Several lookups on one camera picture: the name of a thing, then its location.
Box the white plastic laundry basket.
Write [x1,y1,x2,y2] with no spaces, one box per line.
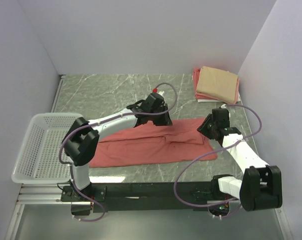
[12,112,82,185]

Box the red t shirt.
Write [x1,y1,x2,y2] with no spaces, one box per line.
[89,118,217,168]

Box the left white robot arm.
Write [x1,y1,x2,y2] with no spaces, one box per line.
[59,93,172,201]

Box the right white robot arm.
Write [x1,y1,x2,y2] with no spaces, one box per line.
[197,108,282,211]

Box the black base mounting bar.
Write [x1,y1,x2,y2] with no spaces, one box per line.
[61,181,231,216]

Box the folded beige t shirt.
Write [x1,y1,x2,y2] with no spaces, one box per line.
[196,65,239,106]

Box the folded white t shirt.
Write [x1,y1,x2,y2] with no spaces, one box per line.
[197,95,241,103]

